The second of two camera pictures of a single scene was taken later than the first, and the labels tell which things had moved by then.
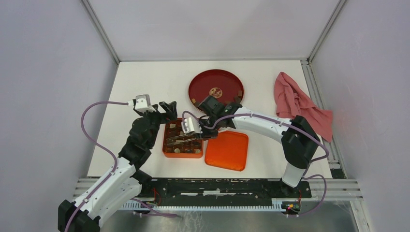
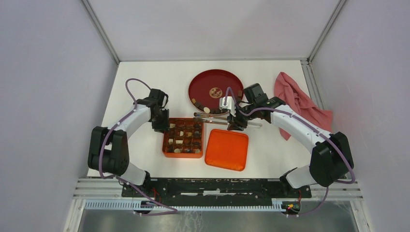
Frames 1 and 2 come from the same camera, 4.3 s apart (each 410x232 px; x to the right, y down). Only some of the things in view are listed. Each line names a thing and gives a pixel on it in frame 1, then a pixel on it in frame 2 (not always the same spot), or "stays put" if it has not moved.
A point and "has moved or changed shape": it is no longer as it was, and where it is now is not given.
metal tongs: (188, 137) has moved or changed shape
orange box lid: (229, 150) stays put
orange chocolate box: (191, 150) stays put
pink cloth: (290, 102) stays put
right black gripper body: (209, 127) to (241, 120)
